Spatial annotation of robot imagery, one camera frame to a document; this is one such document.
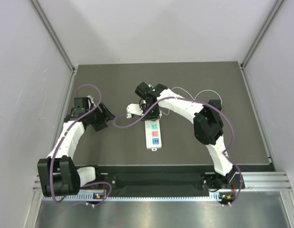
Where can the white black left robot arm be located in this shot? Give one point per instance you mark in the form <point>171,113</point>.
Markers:
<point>57,173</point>

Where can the black cube power adapter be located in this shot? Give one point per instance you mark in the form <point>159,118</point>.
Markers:
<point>215,103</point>

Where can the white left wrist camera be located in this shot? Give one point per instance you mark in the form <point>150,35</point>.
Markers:
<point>91,103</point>

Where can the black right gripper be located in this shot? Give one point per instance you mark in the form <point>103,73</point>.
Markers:
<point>153,117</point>

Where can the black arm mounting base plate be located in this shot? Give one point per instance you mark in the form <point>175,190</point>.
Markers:
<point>157,175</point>

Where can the white power strip coloured sockets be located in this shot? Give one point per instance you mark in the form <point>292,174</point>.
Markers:
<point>153,135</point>

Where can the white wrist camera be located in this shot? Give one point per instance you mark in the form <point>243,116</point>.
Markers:
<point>91,103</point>
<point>132,110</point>

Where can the aluminium frame post right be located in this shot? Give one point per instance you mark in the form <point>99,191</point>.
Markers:
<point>278,4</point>

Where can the aluminium frame post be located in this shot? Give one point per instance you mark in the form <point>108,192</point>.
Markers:
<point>46,23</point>
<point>278,4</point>

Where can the aluminium frame post left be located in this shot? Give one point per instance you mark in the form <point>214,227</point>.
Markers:
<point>46,23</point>

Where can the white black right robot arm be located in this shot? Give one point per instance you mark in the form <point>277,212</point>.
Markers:
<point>207,125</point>

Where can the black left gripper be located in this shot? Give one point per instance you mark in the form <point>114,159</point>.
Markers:
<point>105,116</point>

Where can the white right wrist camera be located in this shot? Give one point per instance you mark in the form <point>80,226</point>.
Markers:
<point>132,110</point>

